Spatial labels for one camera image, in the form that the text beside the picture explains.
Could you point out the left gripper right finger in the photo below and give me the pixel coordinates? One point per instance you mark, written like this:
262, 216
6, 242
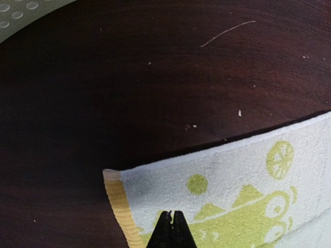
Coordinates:
181, 234

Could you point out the green perforated plastic basket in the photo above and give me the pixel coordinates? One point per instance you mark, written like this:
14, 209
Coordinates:
16, 14

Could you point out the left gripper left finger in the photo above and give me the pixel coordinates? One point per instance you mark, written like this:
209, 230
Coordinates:
162, 234

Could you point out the green lemon pattern towel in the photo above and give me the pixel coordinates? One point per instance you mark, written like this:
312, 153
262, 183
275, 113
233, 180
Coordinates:
268, 190

